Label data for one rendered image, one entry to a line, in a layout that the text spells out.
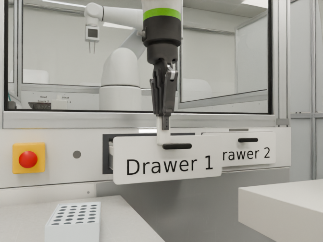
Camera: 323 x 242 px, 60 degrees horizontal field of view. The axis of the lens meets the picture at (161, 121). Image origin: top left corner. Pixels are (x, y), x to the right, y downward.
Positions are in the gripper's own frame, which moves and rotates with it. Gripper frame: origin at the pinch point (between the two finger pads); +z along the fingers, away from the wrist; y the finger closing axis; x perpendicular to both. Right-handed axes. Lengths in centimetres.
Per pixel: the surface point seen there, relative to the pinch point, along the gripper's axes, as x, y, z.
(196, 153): 9.8, -1.5, 6.1
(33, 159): -29.0, -9.2, 6.3
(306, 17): 170, -105, -88
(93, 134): -14.3, -16.4, 1.0
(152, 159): -2.4, -1.5, 6.9
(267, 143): 44.8, -15.0, 5.6
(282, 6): 54, -16, -44
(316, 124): 169, -99, -1
